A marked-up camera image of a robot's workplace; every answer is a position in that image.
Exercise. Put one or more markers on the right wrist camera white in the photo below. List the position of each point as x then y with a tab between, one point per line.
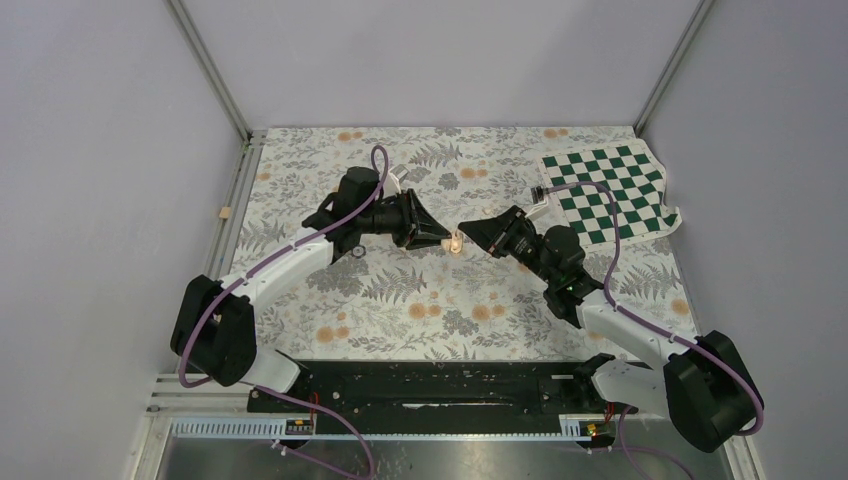
540	203

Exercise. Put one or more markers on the green white checkered mat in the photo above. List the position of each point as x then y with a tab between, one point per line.
610	191

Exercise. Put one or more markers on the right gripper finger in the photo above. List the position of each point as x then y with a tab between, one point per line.
483	238
489	228

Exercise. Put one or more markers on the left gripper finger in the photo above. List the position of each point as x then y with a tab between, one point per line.
424	240
424	224

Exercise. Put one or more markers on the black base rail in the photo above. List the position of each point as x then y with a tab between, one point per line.
407	398

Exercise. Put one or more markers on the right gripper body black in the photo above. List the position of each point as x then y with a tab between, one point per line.
520	236

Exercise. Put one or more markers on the floral patterned table mat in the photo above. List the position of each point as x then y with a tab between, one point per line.
387	303

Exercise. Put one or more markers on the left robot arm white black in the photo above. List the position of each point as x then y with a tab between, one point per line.
215	330

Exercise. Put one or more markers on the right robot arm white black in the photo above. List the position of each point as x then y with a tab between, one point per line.
701	385

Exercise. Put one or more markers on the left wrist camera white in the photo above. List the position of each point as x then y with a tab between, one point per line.
393	184

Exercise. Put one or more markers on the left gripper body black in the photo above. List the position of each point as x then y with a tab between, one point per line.
403	223

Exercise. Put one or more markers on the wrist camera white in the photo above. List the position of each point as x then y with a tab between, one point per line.
540	203
393	184

